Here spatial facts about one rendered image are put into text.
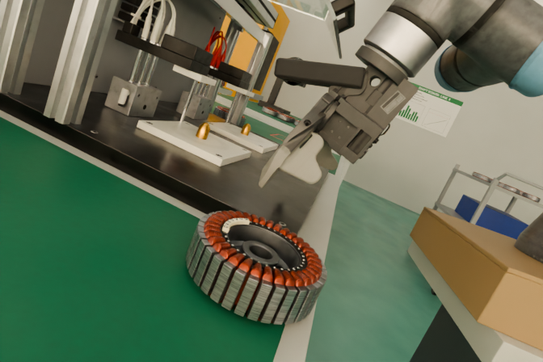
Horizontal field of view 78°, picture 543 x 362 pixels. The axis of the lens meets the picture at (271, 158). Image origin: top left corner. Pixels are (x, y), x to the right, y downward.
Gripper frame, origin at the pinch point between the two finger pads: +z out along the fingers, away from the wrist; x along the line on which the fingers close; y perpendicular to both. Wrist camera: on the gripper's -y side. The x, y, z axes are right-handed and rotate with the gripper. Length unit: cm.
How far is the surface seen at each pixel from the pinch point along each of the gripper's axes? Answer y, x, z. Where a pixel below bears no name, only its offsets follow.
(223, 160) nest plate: -7.7, 0.3, 3.8
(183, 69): -23.3, 3.4, -1.9
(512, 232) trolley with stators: 129, 266, -3
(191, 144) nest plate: -13.1, -0.3, 5.0
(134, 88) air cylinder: -28.1, 1.5, 5.5
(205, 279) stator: 5.1, -24.3, 0.6
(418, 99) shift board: 6, 551, -66
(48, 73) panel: -39.0, -4.2, 11.2
